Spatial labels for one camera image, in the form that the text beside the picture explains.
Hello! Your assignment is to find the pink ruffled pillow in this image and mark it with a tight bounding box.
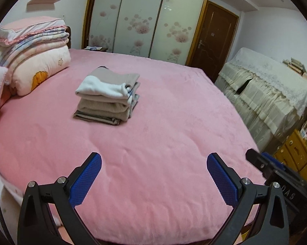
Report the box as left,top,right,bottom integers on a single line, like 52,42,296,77
0,17,68,47

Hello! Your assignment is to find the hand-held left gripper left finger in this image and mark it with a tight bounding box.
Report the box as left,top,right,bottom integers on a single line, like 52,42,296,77
18,152,103,245

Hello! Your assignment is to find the brown wooden door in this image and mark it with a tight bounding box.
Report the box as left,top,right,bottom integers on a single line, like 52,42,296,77
188,0,239,83

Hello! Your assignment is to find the folded grey-green sweater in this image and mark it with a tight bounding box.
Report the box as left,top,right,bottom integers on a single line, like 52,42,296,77
75,94,140,120

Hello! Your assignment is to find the pink wall shelf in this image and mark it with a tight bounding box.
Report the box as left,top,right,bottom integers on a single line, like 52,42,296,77
27,0,61,6

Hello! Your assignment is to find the stack of books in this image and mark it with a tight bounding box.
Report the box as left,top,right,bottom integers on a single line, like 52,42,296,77
282,58,307,86

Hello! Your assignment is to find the yellow wooden drawer chest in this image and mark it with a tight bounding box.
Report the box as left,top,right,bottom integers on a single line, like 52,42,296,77
274,129,307,182

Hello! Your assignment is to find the folded striped garment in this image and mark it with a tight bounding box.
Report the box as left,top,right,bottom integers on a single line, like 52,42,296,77
73,110,121,126

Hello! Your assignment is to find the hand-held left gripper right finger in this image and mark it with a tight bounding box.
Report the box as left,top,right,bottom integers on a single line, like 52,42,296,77
206,153,289,245

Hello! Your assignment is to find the colour-block knit sweater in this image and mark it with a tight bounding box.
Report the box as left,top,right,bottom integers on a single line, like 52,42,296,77
75,66,141,108

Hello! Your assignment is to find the folded pastel striped blanket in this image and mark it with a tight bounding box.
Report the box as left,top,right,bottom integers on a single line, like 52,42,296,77
0,28,70,68

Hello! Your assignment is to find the pink bed blanket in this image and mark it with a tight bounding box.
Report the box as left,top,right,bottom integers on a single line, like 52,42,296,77
0,48,267,245

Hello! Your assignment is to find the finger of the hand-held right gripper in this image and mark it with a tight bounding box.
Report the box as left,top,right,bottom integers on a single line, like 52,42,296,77
261,152,286,171
246,149,271,178

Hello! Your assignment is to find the nightstand with small boxes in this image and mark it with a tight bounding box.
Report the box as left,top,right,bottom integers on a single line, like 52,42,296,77
82,46,108,53

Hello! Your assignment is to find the floral sliding-door wardrobe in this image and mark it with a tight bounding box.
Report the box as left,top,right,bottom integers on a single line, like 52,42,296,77
82,0,211,67

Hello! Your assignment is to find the lace-covered piano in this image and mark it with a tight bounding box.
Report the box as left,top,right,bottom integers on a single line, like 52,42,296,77
215,47,307,154

